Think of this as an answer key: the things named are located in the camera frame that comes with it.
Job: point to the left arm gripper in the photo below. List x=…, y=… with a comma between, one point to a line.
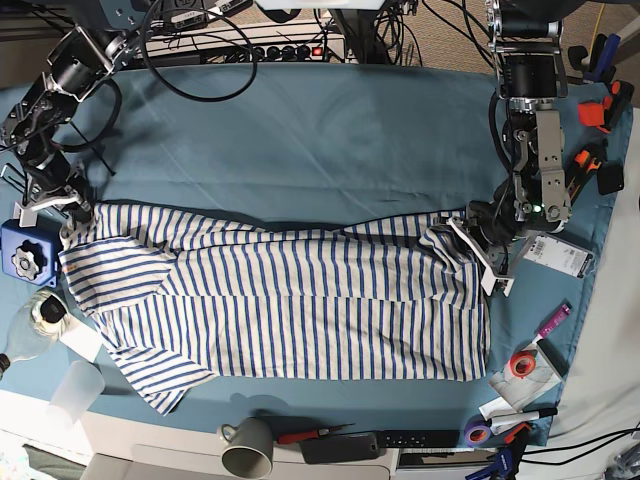
x=494, y=239

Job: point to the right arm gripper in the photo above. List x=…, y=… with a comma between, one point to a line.
x=59, y=185

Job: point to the blue white striped T-shirt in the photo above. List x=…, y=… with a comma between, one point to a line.
x=180, y=299

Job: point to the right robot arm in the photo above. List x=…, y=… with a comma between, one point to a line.
x=79, y=65

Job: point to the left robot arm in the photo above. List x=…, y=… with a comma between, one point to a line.
x=526, y=131

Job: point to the metal hex key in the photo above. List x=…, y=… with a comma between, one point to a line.
x=15, y=178

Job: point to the white labelled box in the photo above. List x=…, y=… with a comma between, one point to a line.
x=559, y=255

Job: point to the blue plastic box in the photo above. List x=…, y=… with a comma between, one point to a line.
x=30, y=254

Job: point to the purple pen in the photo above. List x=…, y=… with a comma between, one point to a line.
x=556, y=319

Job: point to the orange utility knife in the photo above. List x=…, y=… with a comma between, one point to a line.
x=583, y=167

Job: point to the clear plastic bottle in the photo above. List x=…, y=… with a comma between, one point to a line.
x=35, y=328

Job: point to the orange tape roll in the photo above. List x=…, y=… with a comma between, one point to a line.
x=522, y=364

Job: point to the white paper card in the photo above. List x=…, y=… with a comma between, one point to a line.
x=83, y=340

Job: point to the orange black clamp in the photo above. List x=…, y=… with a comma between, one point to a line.
x=604, y=115

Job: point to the printed paper sheet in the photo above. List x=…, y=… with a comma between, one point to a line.
x=519, y=393

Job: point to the purple tape roll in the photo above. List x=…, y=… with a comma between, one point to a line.
x=477, y=433

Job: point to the translucent plastic cup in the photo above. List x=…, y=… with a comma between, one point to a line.
x=82, y=384

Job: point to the black remote control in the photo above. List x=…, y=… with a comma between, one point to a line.
x=425, y=439

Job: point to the teal table cloth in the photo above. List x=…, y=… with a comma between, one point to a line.
x=327, y=145

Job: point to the blue bar clamp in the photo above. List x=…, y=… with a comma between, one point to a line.
x=505, y=463

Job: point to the black smartphone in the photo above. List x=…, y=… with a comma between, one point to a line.
x=340, y=448

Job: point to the black power strip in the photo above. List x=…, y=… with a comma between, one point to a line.
x=272, y=53

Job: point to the grey ceramic mug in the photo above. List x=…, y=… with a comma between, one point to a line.
x=248, y=450

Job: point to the red handled screwdriver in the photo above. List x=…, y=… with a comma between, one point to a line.
x=291, y=438

